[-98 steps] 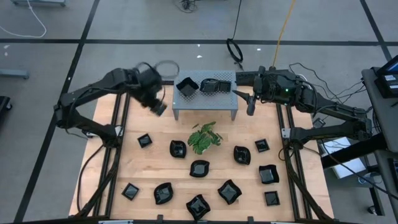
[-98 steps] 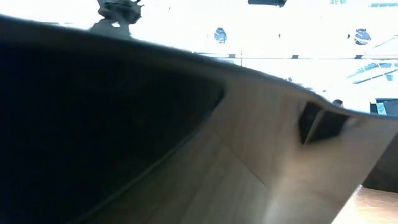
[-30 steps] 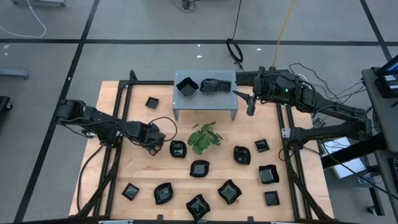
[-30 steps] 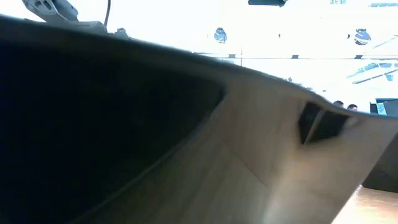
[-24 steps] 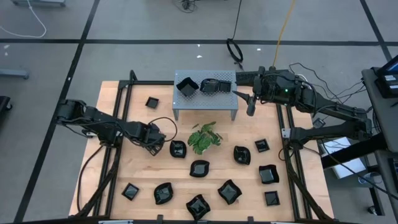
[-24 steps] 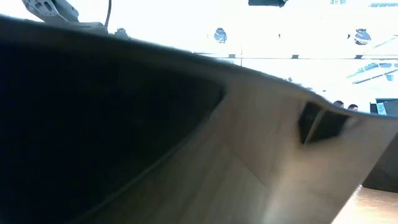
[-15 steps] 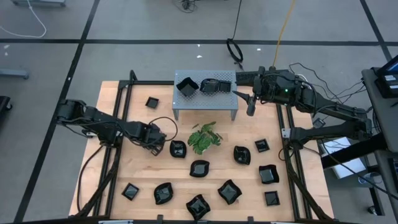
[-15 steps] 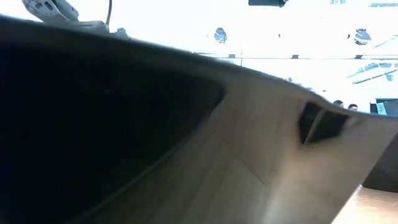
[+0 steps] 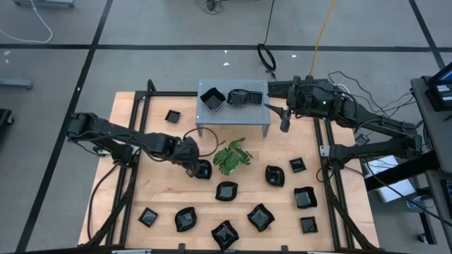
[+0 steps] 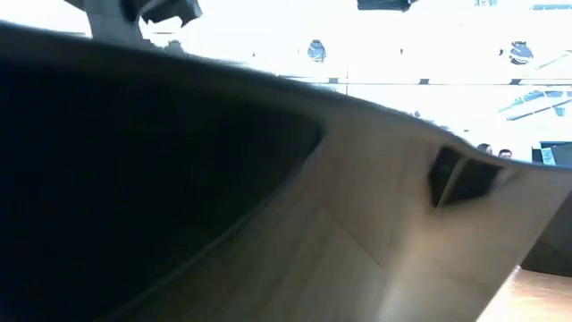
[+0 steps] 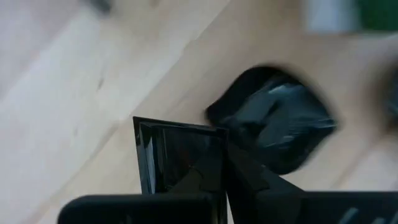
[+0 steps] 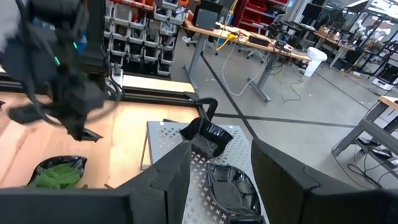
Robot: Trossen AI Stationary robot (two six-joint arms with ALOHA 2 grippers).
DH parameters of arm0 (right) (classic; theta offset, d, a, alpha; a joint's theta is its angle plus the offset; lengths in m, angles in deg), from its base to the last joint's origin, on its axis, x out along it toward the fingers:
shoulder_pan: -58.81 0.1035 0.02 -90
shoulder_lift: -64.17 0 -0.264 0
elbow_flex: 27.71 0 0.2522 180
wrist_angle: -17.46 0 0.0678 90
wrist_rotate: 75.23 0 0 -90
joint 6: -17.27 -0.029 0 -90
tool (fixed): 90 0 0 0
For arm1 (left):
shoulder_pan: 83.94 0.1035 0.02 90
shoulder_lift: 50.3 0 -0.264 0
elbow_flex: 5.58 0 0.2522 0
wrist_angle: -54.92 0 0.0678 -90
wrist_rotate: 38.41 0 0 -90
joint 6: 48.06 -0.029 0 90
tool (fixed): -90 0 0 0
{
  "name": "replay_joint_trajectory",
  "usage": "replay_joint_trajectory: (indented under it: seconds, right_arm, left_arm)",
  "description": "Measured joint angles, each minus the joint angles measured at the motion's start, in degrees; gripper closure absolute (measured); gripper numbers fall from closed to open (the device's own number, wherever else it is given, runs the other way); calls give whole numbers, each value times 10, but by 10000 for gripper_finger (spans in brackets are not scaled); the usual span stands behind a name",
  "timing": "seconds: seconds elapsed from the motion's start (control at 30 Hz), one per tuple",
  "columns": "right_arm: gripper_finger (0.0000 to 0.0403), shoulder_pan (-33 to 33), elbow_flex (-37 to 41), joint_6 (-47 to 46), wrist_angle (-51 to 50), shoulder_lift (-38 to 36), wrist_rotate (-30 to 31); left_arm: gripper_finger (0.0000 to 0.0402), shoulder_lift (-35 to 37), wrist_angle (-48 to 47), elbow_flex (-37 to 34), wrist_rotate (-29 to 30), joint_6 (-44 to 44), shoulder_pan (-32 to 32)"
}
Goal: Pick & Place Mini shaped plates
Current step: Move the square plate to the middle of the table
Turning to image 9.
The black aluminium table frame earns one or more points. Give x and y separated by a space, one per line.
166 94

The silver metal bracket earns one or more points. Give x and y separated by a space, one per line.
130 252

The black lattice frame bracket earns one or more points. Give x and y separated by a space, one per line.
277 89

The black desk beam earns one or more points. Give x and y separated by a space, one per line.
399 173

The grey perforated metal shelf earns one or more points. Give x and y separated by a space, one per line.
233 114

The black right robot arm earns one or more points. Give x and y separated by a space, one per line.
381 122

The grey side desk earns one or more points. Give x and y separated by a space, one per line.
434 141

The small black box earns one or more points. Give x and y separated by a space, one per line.
362 139

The grey cart base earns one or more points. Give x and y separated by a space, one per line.
42 3

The laptop with blue screen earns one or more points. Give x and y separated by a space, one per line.
441 93

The leaf-shaped black plate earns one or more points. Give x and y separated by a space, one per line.
185 219
274 175
238 97
226 191

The black caster wheel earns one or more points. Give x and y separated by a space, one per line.
422 238

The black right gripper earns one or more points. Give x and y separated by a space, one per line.
302 100

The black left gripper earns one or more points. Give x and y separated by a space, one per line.
185 153

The white box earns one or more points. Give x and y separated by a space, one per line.
392 187

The bluish round object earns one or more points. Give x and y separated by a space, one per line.
416 203

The black chair base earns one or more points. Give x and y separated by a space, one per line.
4 116

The grey metal floor bar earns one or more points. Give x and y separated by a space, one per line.
16 84

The small square black plate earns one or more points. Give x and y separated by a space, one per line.
297 164
255 98
206 171
172 116
309 224
147 217

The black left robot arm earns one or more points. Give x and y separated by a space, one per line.
106 131

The green plant in white pot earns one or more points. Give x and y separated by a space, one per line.
231 157

